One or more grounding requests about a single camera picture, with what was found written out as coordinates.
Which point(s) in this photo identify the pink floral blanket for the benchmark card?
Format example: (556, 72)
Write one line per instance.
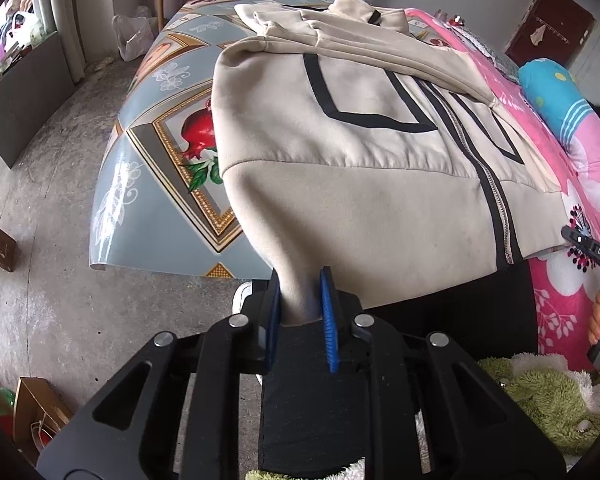
(555, 305)

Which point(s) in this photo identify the small glass jar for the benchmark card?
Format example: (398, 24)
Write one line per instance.
(441, 14)

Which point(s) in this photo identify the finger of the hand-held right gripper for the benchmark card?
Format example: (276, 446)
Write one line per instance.
(575, 240)

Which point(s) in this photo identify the dark red door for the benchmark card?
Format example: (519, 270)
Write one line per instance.
(555, 20)

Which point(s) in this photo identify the blue striped pillow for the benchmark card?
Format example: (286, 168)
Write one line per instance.
(555, 90)

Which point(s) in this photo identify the dark low cabinet with clutter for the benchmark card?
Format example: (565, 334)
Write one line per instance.
(25, 95)

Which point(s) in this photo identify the grey curtain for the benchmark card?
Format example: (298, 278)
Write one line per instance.
(62, 15)

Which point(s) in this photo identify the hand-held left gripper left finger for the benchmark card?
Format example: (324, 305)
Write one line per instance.
(272, 330)

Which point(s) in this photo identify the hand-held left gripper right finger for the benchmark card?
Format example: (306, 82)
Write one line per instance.
(328, 320)

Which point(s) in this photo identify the beige zip jacket black trim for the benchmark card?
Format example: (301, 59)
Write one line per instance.
(355, 185)

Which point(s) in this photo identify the white lace cloth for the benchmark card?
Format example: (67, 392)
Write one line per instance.
(485, 45)

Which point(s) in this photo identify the person's black pants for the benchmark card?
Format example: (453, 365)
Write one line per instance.
(310, 410)

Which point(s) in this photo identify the patterned plastic tablecloth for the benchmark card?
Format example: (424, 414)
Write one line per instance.
(145, 170)

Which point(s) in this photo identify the clear plastic bag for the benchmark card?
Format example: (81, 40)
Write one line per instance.
(135, 35)

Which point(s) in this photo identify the white plastic bag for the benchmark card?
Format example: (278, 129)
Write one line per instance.
(27, 27)

